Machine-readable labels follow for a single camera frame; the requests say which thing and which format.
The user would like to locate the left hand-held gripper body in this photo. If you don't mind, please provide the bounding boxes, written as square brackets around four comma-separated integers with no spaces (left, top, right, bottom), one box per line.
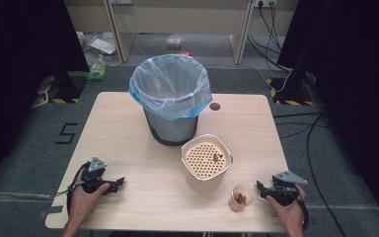
[79,155,116,196]

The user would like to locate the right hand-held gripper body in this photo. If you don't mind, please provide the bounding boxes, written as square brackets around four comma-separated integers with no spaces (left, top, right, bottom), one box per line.
[262,170,309,207]

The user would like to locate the clear plastic cup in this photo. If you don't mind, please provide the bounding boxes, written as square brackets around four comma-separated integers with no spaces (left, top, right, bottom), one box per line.
[228,183,257,213]

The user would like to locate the person's right hand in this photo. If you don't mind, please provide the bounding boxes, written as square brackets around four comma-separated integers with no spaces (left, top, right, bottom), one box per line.
[265,184,308,232]

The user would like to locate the person's left hand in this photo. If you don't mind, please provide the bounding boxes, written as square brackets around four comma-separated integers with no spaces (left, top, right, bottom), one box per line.
[68,181,112,228]

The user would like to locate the red food scraps in cup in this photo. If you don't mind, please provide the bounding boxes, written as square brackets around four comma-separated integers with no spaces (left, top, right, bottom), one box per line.
[233,192,248,206]

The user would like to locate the beige container with perforated strainer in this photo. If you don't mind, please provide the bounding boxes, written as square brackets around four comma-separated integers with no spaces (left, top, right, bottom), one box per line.
[180,133,234,195]

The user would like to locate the grey mesh trash bin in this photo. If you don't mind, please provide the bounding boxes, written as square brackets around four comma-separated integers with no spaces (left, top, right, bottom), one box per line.
[143,107,199,147]

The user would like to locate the yellow black hazard tape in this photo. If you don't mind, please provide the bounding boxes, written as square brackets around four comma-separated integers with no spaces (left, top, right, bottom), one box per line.
[265,78,315,107]
[38,84,80,105]

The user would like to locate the blue plastic bin liner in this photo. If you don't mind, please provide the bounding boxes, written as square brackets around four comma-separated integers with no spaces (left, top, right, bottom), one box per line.
[128,53,214,122]

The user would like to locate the black stand base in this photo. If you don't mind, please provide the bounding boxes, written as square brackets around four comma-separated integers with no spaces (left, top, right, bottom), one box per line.
[49,70,89,100]

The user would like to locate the green packet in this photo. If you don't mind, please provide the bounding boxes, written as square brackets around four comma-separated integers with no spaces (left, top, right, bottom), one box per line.
[85,61,109,83]

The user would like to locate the black curtain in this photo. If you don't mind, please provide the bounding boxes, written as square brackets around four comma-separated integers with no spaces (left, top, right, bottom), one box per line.
[0,0,91,196]
[276,0,379,229]

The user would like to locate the white flat box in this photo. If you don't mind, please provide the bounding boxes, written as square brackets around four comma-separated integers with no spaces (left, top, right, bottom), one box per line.
[88,36,118,56]

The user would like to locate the clear plastic bag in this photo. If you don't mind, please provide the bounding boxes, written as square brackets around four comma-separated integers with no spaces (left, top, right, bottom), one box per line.
[165,35,186,50]

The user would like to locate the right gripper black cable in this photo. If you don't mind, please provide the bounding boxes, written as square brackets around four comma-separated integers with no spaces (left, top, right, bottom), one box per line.
[295,192,311,231]

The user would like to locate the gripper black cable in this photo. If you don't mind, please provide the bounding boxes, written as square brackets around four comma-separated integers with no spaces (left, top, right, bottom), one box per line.
[50,161,92,215]
[295,192,311,231]

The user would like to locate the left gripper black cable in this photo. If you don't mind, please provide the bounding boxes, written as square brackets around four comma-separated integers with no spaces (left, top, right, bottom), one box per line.
[50,161,92,215]

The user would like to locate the black floor cable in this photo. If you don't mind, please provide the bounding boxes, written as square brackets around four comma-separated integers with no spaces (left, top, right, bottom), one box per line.
[271,111,348,237]

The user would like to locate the white floor cable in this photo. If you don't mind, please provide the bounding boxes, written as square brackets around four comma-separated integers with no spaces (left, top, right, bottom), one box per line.
[206,63,293,94]

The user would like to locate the black hanging cables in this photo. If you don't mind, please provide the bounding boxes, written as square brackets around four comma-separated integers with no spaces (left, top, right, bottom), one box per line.
[246,2,292,74]

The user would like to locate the white wall socket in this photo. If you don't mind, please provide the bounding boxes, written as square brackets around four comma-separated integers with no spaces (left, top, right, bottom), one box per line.
[253,0,277,9]

